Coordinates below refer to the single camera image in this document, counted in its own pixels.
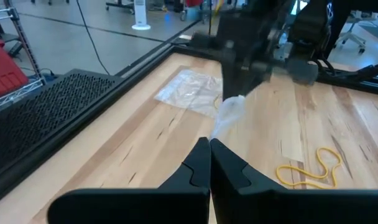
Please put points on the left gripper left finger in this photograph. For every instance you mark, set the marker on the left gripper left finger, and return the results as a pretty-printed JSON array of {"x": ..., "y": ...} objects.
[{"x": 130, "y": 208}]

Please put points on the black perforated box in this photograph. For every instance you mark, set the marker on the black perforated box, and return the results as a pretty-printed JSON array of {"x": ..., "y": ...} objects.
[{"x": 36, "y": 115}]

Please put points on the clear plastic zip bag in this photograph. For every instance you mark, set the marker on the clear plastic zip bag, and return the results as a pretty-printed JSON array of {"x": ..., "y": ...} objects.
[
  {"x": 227, "y": 112},
  {"x": 189, "y": 90}
]

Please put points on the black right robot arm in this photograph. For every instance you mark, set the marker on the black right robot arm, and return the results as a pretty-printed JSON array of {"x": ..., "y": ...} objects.
[{"x": 307, "y": 28}]

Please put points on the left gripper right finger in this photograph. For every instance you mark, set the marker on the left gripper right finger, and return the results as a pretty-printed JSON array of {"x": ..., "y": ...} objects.
[{"x": 285, "y": 208}]

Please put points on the grey office chair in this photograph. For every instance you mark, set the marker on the grey office chair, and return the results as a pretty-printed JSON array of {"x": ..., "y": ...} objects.
[{"x": 350, "y": 34}]

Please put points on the red plastic bin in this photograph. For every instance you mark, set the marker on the red plastic bin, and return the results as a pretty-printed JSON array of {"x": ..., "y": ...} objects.
[{"x": 5, "y": 71}]

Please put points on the white tower fan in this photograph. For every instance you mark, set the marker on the white tower fan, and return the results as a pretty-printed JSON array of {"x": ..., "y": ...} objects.
[{"x": 140, "y": 15}]

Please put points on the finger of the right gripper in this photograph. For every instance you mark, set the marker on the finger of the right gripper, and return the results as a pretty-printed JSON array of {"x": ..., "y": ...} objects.
[{"x": 235, "y": 81}]

